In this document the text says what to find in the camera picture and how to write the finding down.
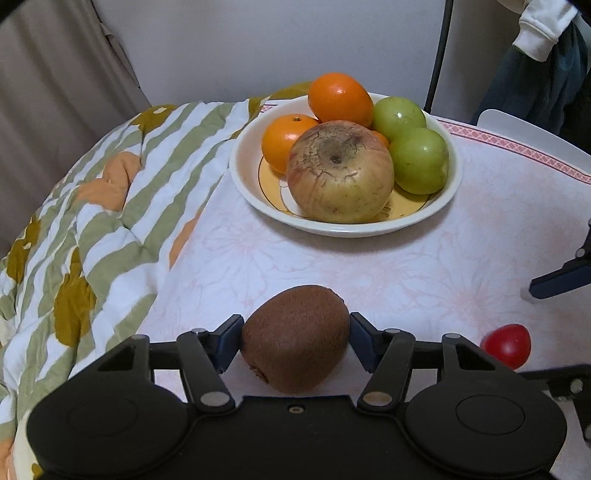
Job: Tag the black metal pole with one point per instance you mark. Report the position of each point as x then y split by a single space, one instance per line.
441 50

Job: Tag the red cherry tomato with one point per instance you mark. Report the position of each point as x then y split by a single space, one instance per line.
505 346

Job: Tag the cream oval bowl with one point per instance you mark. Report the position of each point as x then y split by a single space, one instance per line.
249 180

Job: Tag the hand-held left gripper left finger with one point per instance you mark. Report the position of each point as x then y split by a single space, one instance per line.
229 338

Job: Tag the dark teal garment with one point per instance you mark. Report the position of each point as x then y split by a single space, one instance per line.
531 92

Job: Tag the small mandarin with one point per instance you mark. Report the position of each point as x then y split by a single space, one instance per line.
381 138

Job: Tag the brown kiwi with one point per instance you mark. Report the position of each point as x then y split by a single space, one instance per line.
295 339

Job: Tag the green striped floral quilt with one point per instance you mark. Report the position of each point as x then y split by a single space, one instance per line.
92 207

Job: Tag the small green apple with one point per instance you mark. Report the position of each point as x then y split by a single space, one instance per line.
398 115

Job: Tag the large green apple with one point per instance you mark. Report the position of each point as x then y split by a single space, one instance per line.
421 161

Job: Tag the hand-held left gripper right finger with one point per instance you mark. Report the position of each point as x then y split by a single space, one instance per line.
362 337

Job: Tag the beige curtain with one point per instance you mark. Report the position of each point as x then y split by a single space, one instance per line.
60 92

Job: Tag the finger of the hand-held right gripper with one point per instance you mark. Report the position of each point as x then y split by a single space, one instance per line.
554 279
572 376

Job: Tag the large orange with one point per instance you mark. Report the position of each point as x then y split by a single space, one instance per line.
340 98
284 143

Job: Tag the white sleeved garment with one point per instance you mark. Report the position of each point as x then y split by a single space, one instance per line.
542 27

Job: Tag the white chair back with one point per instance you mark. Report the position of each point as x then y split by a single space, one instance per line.
521 131

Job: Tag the red yellow apple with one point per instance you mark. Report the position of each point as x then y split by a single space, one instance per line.
339 173

